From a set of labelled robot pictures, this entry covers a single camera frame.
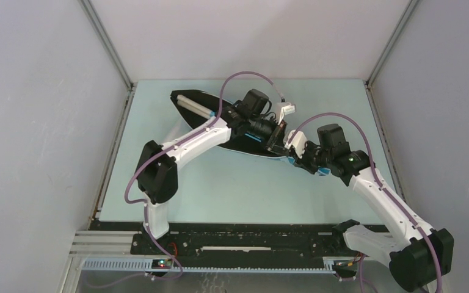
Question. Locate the aluminium frame post left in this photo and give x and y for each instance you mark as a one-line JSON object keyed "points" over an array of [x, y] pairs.
{"points": [[107, 43]]}

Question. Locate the aluminium frame post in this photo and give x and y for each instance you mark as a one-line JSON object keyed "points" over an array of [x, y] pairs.
{"points": [[107, 43], [392, 41]]}

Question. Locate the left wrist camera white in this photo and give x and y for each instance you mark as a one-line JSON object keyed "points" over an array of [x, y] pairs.
{"points": [[282, 109]]}

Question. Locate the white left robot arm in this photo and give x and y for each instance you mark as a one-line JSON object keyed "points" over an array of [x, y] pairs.
{"points": [[160, 163]]}

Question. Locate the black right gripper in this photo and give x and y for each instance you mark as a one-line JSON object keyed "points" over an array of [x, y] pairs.
{"points": [[301, 162]]}

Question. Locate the blue racket bag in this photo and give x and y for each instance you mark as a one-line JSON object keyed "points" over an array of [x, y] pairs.
{"points": [[252, 121]]}

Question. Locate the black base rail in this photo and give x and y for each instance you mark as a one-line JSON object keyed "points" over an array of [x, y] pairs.
{"points": [[246, 246]]}

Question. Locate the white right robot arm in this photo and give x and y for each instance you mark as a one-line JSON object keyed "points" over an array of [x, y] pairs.
{"points": [[415, 252]]}

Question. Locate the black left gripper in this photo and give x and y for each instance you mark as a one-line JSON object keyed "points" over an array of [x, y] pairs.
{"points": [[275, 143]]}

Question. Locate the blue racket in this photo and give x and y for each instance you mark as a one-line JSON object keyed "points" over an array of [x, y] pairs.
{"points": [[194, 107]]}

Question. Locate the aluminium frame post right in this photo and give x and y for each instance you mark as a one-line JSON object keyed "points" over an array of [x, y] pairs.
{"points": [[392, 41]]}

